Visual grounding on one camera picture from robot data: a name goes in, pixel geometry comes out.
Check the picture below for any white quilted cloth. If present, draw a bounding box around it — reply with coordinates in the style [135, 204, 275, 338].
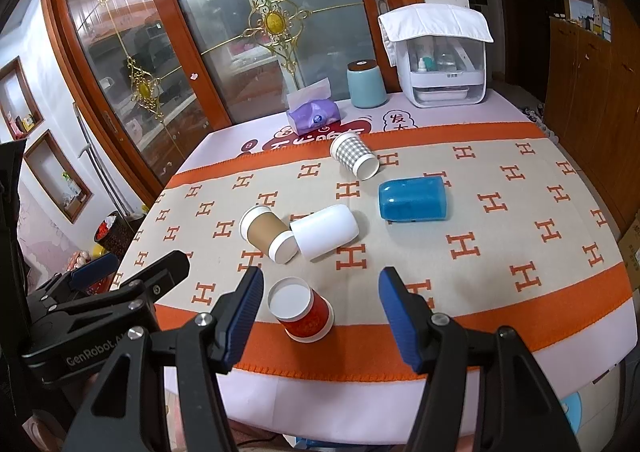
[377, 4, 495, 68]

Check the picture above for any blue plastic cup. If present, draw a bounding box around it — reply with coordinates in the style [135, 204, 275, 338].
[378, 176, 449, 224]

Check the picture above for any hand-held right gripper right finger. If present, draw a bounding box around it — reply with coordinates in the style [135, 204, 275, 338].
[378, 267, 585, 452]

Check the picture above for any grey metal appliance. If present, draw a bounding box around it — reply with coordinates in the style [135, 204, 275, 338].
[72, 102, 132, 220]

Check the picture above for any wooden framed wall niche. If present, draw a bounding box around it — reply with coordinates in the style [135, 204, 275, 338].
[24, 129, 93, 224]
[0, 57, 45, 140]

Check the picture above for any brown paper cup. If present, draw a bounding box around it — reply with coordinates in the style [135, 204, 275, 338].
[239, 205, 299, 265]

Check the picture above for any light blue canister brown lid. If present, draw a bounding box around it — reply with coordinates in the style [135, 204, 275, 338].
[346, 60, 388, 109]

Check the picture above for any red paper cup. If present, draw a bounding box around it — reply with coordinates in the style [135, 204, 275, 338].
[266, 277, 334, 343]

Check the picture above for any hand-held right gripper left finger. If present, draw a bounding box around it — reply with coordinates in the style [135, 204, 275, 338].
[62, 266, 265, 452]

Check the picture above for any white paper cup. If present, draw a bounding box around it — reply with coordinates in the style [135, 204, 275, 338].
[290, 204, 360, 262]

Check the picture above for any dark patterned waste bin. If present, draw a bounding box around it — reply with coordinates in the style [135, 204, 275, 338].
[92, 213, 135, 258]

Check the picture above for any cardboard box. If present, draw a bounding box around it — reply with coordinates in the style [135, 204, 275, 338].
[617, 212, 640, 293]

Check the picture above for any purple tissue pack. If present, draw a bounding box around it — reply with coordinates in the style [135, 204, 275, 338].
[286, 77, 342, 134]

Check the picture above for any brown wooden cabinet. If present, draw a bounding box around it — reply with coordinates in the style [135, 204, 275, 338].
[542, 14, 640, 228]

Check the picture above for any light blue stool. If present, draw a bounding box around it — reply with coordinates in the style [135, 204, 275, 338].
[552, 389, 583, 433]

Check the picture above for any pink printed tablecloth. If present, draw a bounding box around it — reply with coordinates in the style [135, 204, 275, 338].
[165, 88, 632, 439]

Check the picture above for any orange patterned table runner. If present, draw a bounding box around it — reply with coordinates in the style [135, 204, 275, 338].
[117, 122, 633, 373]

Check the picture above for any grey checked paper cup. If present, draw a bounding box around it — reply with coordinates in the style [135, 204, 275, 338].
[329, 132, 380, 180]

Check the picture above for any wooden framed glass door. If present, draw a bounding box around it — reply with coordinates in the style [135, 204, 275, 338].
[42, 0, 426, 203]

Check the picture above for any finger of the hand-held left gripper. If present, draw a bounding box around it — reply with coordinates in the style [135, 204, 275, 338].
[27, 253, 120, 315]
[107, 250, 192, 313]

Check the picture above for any white plastic storage box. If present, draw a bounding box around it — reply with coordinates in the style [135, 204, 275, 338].
[397, 34, 488, 108]

